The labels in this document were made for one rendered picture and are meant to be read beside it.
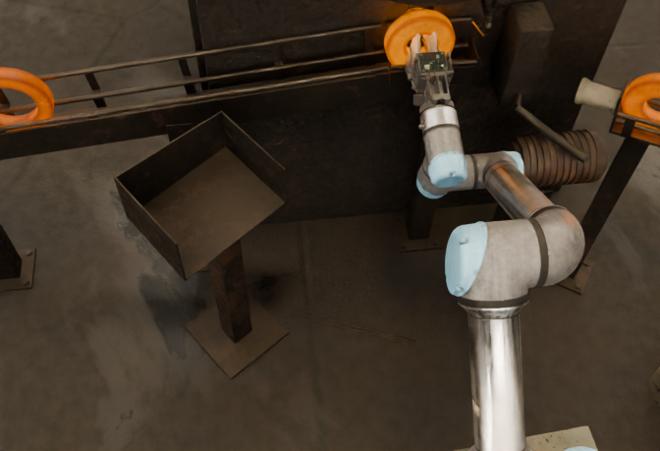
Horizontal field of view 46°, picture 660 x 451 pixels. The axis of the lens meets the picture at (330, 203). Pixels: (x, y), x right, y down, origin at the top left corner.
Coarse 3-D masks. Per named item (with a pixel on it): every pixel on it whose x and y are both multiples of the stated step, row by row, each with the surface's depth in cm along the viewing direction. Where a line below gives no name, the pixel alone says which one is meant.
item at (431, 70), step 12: (420, 60) 158; (432, 60) 158; (444, 60) 158; (420, 72) 157; (432, 72) 157; (444, 72) 157; (420, 84) 160; (432, 84) 159; (444, 84) 158; (432, 96) 155; (444, 96) 155; (420, 108) 159
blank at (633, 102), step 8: (640, 80) 164; (648, 80) 162; (656, 80) 161; (632, 88) 165; (640, 88) 164; (648, 88) 163; (656, 88) 162; (624, 96) 167; (632, 96) 166; (640, 96) 165; (648, 96) 164; (656, 96) 163; (624, 104) 169; (632, 104) 168; (640, 104) 167; (624, 112) 170; (632, 112) 169; (640, 112) 168; (648, 112) 169; (656, 112) 169; (656, 120) 168; (656, 128) 169
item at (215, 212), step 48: (192, 144) 160; (240, 144) 162; (144, 192) 159; (192, 192) 163; (240, 192) 163; (192, 240) 157; (240, 240) 173; (240, 288) 188; (192, 336) 209; (240, 336) 207
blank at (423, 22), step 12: (420, 12) 164; (432, 12) 165; (396, 24) 165; (408, 24) 163; (420, 24) 164; (432, 24) 164; (444, 24) 165; (396, 36) 166; (408, 36) 166; (444, 36) 168; (396, 48) 168; (408, 48) 172; (420, 48) 173; (444, 48) 170; (396, 60) 171
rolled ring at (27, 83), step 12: (0, 72) 161; (12, 72) 162; (24, 72) 164; (0, 84) 162; (12, 84) 162; (24, 84) 163; (36, 84) 165; (36, 96) 166; (48, 96) 167; (36, 108) 172; (48, 108) 169; (0, 120) 172; (12, 120) 173; (24, 120) 173
